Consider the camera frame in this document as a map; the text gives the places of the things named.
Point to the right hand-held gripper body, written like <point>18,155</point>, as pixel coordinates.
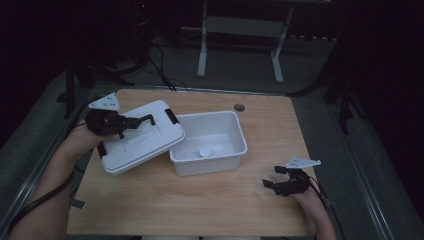
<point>298,183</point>

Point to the person's right hand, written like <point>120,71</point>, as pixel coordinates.
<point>310,200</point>

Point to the round grey table grommet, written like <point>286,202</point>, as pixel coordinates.
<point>239,107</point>

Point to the person's left hand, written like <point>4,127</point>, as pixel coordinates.
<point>81,138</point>

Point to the grey tape piece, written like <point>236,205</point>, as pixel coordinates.
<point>77,203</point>

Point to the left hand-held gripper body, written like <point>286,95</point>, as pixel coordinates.
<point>105,121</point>

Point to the black tripod stand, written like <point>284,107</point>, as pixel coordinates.
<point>70,90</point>
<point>345,106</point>

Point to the white storage box lid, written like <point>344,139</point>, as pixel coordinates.
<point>140,146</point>

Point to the white metal stand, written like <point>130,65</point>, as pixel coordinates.
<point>246,26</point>

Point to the white plastic storage box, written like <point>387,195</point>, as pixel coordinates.
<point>208,133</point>

